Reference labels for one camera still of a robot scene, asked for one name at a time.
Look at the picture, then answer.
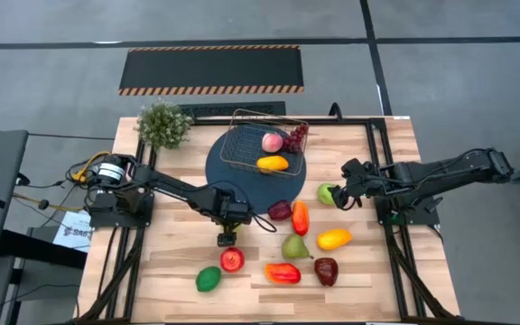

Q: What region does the black hazard-striped floor mat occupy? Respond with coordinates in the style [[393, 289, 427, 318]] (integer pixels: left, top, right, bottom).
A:
[[117, 43, 305, 97]]

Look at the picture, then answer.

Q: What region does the red apple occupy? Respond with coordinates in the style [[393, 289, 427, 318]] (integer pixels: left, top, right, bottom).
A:
[[219, 246, 246, 274]]

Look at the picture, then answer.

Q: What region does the yellow cable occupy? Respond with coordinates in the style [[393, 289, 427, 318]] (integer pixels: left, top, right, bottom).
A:
[[72, 151, 112, 184]]

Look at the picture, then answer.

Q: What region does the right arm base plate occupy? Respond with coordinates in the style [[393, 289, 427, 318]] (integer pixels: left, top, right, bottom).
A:
[[376, 198, 441, 227]]

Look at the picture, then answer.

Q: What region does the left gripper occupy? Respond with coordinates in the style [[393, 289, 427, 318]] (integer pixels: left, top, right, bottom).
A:
[[209, 189, 255, 248]]

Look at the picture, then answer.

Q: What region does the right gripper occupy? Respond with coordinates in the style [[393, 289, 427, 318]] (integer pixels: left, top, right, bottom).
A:
[[330, 157, 395, 211]]

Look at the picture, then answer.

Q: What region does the black ridged floor mat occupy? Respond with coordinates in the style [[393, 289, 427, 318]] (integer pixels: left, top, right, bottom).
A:
[[178, 101, 287, 117]]

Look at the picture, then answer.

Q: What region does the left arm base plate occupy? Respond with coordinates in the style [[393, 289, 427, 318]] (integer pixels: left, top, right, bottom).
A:
[[88, 191, 155, 229]]

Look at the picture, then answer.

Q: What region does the wire mesh basket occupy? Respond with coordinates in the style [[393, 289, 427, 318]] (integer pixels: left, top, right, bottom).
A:
[[218, 107, 310, 181]]

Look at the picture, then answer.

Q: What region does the red-orange mango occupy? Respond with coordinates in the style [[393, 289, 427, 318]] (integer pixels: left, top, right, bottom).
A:
[[264, 262, 302, 285]]

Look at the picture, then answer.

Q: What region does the small dark red fruit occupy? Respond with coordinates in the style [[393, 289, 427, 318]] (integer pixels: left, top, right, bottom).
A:
[[267, 200, 293, 222]]

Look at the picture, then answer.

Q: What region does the orange-red mango with green tip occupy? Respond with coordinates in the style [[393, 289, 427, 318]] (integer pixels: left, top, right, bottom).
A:
[[291, 200, 311, 237]]

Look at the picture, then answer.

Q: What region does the light green apple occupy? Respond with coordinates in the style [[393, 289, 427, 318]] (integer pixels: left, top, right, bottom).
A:
[[316, 181, 338, 207]]

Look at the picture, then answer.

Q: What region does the yellow mango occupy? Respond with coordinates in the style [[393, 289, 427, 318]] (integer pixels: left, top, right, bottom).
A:
[[255, 155, 290, 173]]

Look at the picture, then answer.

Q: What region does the white printed paper sheet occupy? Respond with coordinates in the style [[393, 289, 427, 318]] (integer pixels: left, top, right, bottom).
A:
[[51, 209, 93, 254]]

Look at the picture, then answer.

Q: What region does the dark red grape bunch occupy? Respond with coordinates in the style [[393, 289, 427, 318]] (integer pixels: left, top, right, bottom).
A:
[[282, 124, 310, 154]]

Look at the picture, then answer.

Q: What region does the green pear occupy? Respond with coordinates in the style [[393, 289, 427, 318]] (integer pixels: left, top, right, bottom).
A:
[[280, 233, 314, 261]]

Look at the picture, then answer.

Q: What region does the dark blue round mat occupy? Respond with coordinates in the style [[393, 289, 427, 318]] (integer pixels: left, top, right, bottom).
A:
[[204, 125, 307, 216]]

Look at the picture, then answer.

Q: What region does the bright green lime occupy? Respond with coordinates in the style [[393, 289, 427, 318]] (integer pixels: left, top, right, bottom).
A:
[[195, 265, 222, 293]]

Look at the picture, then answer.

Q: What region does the potted green artificial plant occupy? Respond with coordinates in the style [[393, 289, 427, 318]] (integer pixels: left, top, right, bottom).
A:
[[134, 99, 194, 151]]

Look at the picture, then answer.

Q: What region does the large dark maroon fruit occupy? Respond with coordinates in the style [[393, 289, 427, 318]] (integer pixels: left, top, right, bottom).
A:
[[313, 256, 339, 288]]

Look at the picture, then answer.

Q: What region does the pink peach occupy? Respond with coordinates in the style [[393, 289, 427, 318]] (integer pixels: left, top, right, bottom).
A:
[[261, 132, 284, 153]]

